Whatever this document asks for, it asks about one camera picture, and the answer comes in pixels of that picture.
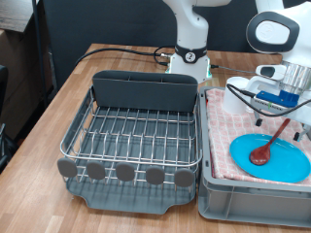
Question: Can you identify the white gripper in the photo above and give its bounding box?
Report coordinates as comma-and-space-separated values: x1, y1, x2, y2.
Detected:
246, 77, 311, 143

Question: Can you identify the reddish brown wooden spoon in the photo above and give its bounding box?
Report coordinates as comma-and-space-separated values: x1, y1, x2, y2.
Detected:
248, 117, 292, 167

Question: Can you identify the blue plate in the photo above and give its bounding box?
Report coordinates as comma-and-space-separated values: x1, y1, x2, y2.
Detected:
228, 133, 311, 184

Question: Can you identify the pink checked dish cloth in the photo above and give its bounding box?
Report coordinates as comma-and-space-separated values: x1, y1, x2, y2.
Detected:
205, 87, 311, 188

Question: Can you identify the dark grey dish rack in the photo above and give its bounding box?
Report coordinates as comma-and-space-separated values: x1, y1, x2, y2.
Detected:
64, 88, 199, 216

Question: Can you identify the grey plastic crate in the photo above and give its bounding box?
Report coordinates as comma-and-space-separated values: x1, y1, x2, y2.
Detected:
197, 85, 311, 229

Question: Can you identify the dark grey cutlery holder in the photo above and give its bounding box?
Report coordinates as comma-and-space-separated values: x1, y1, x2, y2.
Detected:
91, 70, 199, 114

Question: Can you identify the black backdrop panel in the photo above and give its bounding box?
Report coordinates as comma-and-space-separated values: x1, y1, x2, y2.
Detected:
42, 0, 311, 90

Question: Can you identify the brown cardboard box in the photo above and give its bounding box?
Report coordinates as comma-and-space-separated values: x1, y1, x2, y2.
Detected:
0, 28, 54, 140

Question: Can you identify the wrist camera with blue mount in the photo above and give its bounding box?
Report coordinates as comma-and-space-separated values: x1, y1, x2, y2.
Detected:
251, 89, 299, 115

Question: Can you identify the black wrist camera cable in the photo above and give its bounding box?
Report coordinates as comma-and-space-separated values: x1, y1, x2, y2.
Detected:
225, 83, 311, 118

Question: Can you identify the looped black cable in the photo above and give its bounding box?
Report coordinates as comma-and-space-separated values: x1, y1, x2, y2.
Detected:
153, 45, 178, 68

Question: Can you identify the chrome wire dish rack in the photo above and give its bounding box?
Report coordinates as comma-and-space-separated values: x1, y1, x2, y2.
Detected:
56, 85, 203, 192

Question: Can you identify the long black table cable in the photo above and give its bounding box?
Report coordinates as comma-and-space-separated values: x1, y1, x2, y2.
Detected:
75, 47, 169, 67

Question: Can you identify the black metal post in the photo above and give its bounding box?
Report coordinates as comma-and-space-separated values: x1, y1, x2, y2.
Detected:
31, 0, 50, 110

